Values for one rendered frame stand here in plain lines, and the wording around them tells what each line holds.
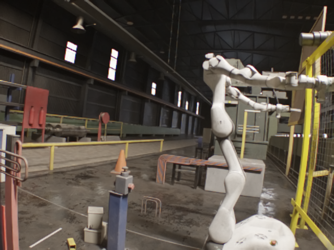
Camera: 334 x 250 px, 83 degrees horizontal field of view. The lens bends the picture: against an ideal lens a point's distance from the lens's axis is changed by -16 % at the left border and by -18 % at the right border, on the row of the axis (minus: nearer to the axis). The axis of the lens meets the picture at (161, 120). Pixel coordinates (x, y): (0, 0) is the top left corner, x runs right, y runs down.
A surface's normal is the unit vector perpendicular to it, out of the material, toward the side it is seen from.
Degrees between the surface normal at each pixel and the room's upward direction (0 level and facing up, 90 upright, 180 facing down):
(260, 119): 90
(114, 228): 90
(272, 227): 73
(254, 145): 90
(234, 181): 90
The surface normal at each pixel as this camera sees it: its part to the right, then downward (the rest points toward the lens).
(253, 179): -0.36, -0.06
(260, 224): -0.36, -0.34
